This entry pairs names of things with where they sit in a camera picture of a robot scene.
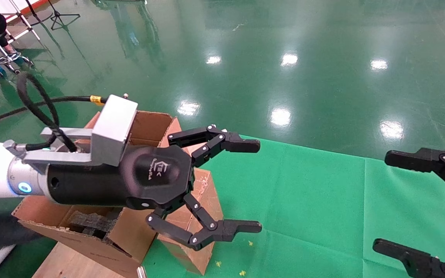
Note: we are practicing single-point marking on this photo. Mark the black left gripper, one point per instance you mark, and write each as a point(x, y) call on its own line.
point(149, 177)

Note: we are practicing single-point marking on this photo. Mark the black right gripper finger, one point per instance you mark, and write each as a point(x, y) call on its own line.
point(419, 262)
point(431, 160)

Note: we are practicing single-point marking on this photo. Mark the brown cardboard piece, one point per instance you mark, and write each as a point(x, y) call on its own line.
point(207, 200)

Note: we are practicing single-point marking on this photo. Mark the large open cardboard carton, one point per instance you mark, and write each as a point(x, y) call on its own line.
point(91, 251)

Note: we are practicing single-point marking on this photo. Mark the green cloth mat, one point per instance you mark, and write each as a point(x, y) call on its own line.
point(323, 212)

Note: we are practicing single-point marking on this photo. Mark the small metal cylinder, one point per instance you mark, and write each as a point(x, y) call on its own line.
point(141, 272)

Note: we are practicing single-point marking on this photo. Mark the dark foam padding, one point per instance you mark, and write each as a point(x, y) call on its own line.
point(91, 222)

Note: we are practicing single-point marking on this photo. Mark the white pipe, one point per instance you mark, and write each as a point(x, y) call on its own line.
point(0, 258)

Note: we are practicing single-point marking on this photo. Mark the black tripod stand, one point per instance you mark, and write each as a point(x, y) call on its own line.
point(57, 16)

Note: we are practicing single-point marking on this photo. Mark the wheeled stool base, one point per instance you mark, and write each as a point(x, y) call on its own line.
point(9, 58)

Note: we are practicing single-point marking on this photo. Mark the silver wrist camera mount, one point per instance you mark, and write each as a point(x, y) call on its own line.
point(114, 123)

